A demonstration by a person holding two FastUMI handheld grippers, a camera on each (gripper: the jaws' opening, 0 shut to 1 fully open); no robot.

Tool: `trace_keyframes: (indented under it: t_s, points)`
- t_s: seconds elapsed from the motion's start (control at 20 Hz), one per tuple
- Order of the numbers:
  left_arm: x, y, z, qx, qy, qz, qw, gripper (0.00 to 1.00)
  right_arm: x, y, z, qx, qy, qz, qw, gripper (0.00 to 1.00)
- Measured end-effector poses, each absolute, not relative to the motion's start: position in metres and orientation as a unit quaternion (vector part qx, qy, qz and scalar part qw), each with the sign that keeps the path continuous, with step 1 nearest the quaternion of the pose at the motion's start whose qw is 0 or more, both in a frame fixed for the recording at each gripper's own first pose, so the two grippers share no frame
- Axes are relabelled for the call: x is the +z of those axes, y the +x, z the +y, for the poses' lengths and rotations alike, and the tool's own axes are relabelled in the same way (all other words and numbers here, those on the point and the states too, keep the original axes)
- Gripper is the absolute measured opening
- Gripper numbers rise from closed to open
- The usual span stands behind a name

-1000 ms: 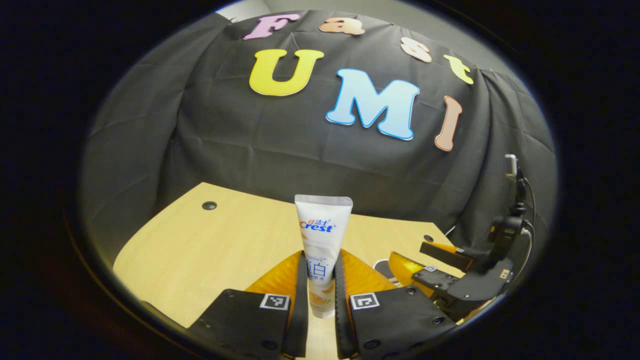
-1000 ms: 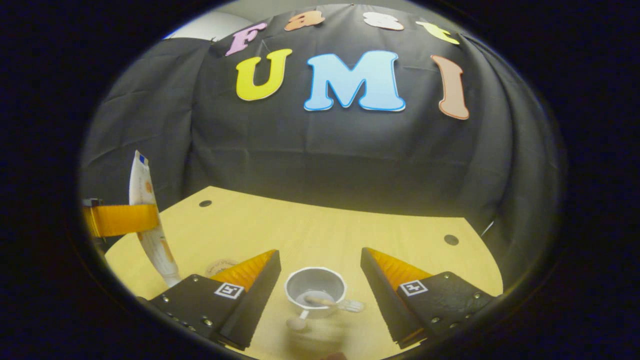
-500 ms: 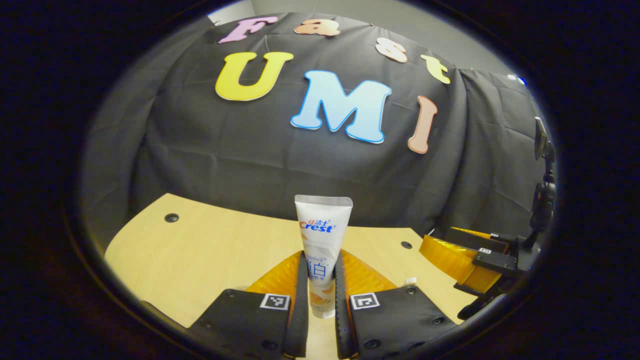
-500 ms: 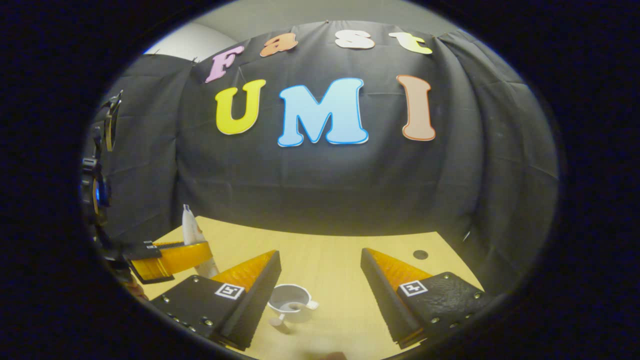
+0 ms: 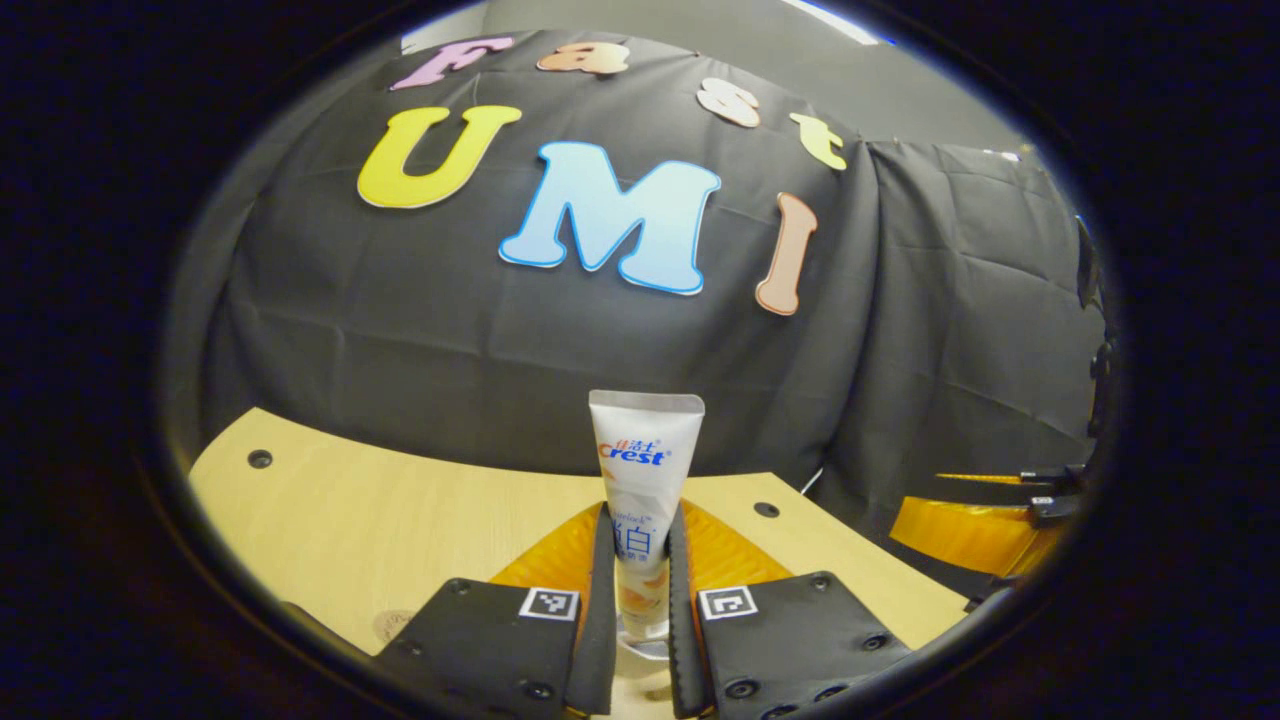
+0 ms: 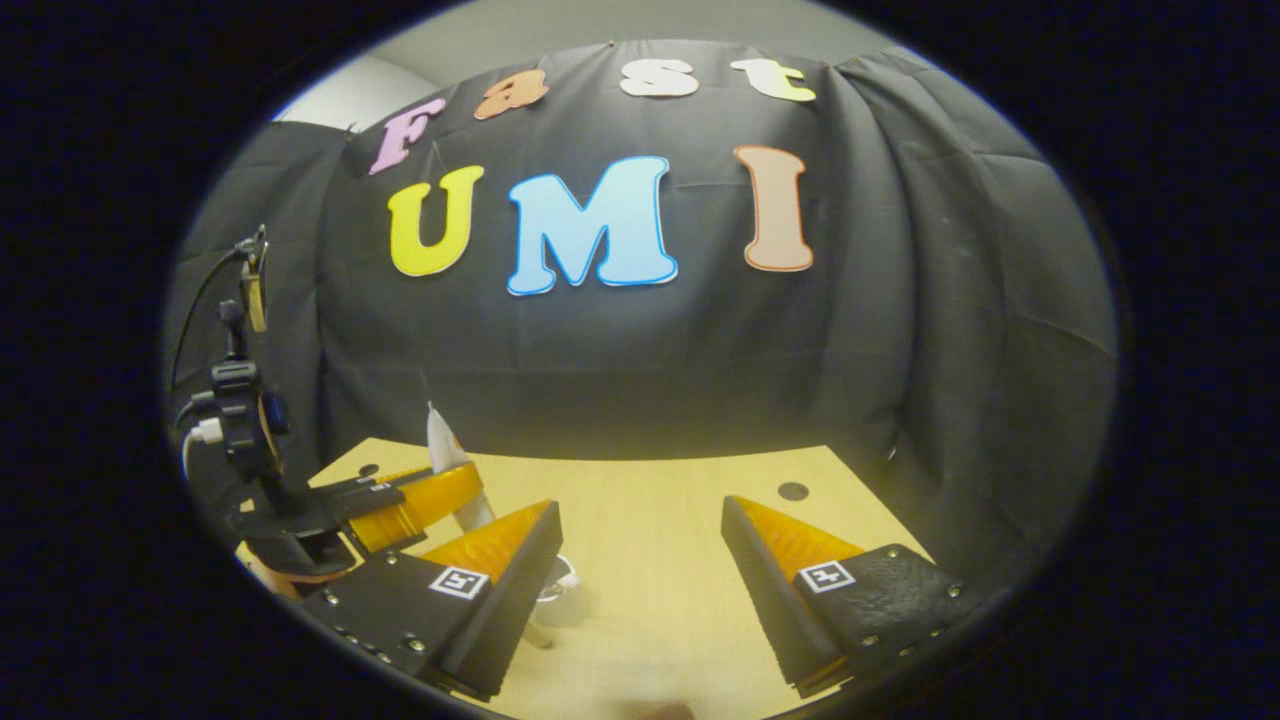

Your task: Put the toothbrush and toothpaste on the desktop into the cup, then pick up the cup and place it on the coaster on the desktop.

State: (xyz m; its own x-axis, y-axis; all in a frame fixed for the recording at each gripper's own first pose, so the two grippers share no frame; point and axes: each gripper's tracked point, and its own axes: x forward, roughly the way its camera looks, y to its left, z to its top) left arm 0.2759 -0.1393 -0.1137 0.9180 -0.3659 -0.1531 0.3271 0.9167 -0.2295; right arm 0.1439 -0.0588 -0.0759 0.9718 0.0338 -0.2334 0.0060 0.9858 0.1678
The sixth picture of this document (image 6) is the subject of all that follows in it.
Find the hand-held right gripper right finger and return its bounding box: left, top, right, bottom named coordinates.
left=721, top=495, right=986, bottom=699

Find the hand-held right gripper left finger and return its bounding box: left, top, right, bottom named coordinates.
left=300, top=500, right=564, bottom=701

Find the white toothpaste tube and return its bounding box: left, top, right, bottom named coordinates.
left=425, top=400, right=496, bottom=533

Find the white cup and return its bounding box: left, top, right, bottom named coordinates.
left=535, top=555, right=591, bottom=629

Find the light wooden desktop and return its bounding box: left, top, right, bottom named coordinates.
left=235, top=437, right=936, bottom=720

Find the black backdrop cloth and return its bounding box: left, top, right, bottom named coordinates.
left=165, top=40, right=1119, bottom=591

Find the black cable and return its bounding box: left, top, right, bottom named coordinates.
left=170, top=245, right=263, bottom=391

